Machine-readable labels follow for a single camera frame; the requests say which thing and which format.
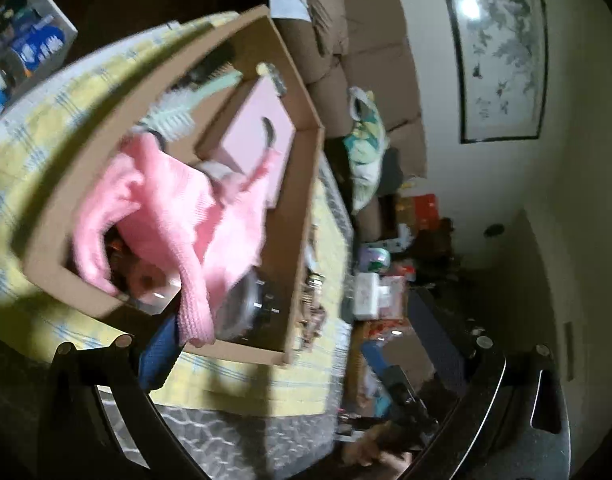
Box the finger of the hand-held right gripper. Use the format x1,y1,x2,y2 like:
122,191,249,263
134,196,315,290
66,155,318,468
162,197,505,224
360,340,401,396

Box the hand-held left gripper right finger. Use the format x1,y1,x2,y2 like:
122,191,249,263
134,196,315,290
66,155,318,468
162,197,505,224
408,285,572,480

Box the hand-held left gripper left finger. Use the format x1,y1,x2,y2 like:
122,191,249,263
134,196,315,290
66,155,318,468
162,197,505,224
50,314,214,480

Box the pink knit cloth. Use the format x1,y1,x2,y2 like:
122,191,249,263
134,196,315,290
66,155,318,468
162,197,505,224
73,135,281,346

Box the cardboard box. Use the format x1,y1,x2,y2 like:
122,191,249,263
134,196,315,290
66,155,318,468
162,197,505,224
23,5,327,368

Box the person's right hand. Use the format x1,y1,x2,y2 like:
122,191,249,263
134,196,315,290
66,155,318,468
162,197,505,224
343,424,417,468

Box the white tissue box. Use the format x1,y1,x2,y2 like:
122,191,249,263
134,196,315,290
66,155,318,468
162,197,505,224
351,272,409,321

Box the metal key bunch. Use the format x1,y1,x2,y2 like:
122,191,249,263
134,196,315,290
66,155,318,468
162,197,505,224
298,240,331,356

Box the purple container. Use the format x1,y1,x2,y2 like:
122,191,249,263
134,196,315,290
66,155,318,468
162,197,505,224
361,245,391,273

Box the round clear container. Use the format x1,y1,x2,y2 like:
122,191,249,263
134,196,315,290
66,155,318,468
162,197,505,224
216,270,287,346

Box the red box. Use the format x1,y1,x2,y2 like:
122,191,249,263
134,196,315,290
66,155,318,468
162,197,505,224
396,192,441,233

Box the green patterned bag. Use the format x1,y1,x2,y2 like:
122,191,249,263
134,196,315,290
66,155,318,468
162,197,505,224
343,87,391,213

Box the yellow plaid cloth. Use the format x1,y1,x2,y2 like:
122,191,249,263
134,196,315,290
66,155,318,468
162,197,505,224
0,15,357,418

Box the mint green brush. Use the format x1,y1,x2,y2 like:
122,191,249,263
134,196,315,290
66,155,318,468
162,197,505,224
136,70,244,143

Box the pink flat box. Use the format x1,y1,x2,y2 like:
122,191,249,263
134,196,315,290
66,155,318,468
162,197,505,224
196,77,297,208

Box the black hair brush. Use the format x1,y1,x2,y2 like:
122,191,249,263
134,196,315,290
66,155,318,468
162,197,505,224
181,45,237,91

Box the framed ink painting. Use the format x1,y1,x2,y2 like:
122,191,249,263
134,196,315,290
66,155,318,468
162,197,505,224
433,0,549,145

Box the brown sofa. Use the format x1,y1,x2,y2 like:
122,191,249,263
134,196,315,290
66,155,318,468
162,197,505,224
273,0,429,241

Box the white storage bin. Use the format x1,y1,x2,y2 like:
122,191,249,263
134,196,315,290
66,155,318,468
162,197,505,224
0,0,79,86

